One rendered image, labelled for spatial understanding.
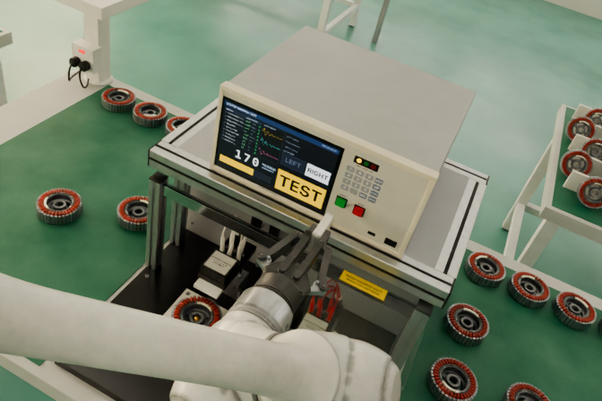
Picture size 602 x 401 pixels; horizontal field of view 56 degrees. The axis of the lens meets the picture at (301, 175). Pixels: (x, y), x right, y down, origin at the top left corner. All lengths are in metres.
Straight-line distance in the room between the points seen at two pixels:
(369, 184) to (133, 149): 0.98
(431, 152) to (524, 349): 0.73
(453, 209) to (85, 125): 1.19
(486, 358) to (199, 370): 1.07
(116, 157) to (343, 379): 1.28
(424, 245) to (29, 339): 0.81
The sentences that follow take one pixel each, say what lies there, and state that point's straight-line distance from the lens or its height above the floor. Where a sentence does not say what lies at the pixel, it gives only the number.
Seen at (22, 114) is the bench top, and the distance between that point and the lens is 2.00.
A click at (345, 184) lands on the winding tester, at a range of 1.06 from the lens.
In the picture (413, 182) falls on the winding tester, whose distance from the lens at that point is 1.01.
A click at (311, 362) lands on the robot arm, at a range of 0.64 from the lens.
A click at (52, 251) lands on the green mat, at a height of 0.75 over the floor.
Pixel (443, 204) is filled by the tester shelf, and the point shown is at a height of 1.11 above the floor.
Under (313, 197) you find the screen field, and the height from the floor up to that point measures 1.16.
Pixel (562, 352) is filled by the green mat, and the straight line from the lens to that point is 1.68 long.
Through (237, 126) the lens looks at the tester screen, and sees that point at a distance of 1.11.
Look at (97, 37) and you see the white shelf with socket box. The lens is 2.05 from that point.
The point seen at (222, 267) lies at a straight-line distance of 1.27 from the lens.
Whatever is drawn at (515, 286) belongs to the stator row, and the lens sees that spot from 1.72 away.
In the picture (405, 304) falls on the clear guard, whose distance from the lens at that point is 1.11.
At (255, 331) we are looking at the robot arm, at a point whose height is 1.25.
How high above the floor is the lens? 1.87
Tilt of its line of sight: 38 degrees down
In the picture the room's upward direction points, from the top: 15 degrees clockwise
